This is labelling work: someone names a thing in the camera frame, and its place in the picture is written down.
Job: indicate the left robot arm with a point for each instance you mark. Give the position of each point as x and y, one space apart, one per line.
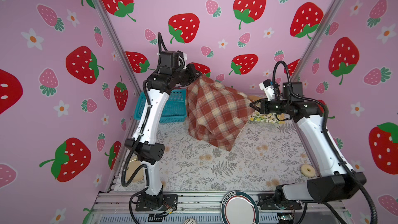
144 145

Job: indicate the white chocolate drizzled donut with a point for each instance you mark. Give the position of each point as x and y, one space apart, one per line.
190 221

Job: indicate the teal plastic basket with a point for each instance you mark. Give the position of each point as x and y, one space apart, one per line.
174 110

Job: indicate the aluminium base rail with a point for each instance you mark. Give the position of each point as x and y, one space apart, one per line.
204 208

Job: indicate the aluminium frame post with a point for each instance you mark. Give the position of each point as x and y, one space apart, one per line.
332 56
103 14

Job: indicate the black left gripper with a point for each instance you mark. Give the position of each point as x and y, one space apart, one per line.
189 71

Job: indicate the lemon print skirt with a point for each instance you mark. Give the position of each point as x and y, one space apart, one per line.
268 118

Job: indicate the red plaid skirt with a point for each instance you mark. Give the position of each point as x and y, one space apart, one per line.
216 113

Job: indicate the aluminium frame post left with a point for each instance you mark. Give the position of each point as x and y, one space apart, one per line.
103 14

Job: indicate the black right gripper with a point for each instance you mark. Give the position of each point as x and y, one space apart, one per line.
263 104

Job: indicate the white plate green rim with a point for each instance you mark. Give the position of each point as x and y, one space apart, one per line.
238 207

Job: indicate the aluminium frame post right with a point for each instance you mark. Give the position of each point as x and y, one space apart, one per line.
332 56

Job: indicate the yellow skirt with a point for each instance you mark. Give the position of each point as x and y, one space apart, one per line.
254 98

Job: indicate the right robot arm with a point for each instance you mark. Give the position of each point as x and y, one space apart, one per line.
337 179

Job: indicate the plain glazed donut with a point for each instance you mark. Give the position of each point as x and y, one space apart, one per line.
308 171

